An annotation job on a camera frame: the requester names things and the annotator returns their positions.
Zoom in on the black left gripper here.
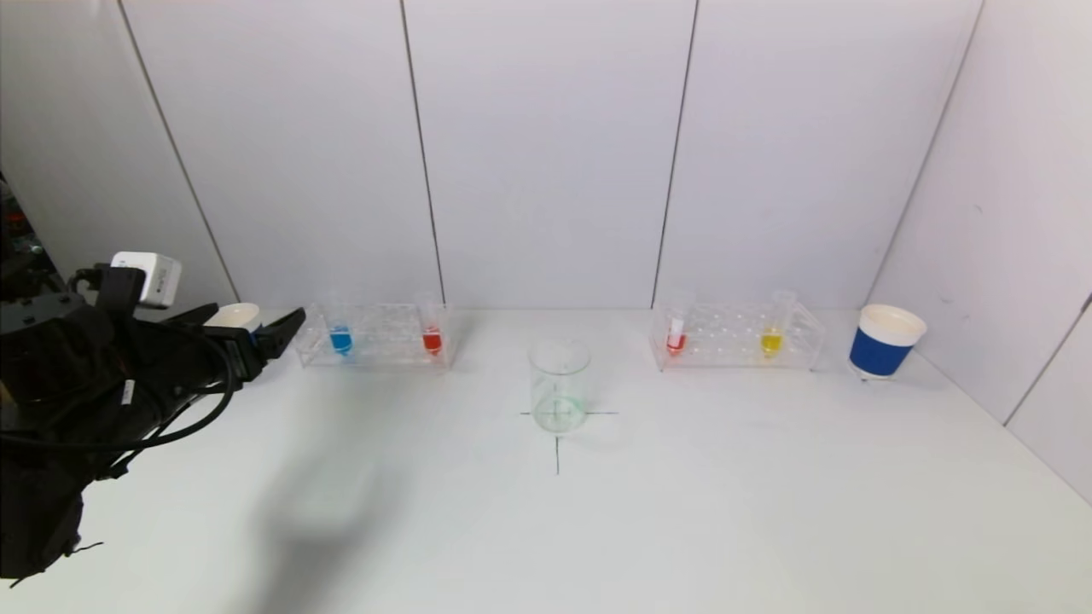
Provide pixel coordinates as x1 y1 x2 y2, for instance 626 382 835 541
130 302 307 412

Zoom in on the blue pigment test tube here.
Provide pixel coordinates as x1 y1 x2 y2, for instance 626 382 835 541
328 298 356 358

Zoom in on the clear acrylic test tube rack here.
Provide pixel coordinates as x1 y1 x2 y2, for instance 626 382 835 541
294 300 454 370
650 298 827 373

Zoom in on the red pigment test tube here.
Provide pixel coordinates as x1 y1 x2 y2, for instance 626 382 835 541
415 294 445 357

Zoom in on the clear glass beaker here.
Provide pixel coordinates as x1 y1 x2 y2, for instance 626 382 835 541
528 338 593 435

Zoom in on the red and white pigment tube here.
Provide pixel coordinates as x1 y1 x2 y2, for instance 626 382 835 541
666 293 691 357

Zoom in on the yellow pigment test tube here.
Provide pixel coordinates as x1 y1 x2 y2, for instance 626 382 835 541
759 290 798 360

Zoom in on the blue white paper cup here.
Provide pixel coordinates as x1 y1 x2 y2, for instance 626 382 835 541
205 303 262 335
848 304 928 382

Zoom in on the black background stand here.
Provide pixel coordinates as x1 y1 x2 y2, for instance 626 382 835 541
0 175 65 299

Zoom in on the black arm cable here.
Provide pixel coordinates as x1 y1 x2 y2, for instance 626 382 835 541
0 333 238 453

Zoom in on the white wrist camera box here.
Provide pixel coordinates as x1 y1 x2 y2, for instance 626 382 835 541
111 252 183 309

